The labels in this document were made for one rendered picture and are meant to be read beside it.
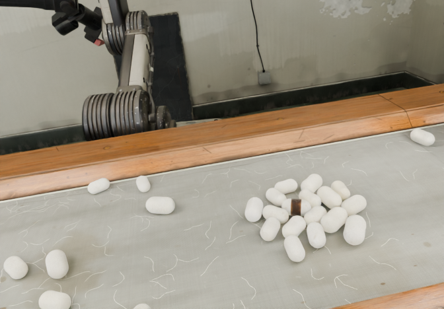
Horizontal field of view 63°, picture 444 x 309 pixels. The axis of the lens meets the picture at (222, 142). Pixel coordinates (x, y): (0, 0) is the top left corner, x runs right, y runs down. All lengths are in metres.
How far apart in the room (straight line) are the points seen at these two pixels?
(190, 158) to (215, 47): 1.93
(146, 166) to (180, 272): 0.22
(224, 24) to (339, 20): 0.80
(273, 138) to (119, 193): 0.26
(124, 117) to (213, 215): 0.36
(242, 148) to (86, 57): 1.98
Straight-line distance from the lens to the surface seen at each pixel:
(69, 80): 2.53
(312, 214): 0.43
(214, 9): 2.43
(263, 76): 2.55
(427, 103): 0.73
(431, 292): 0.37
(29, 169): 0.64
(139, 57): 0.88
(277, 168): 0.55
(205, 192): 0.51
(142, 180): 0.53
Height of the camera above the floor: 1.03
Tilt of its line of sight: 27 degrees down
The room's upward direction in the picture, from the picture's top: 6 degrees counter-clockwise
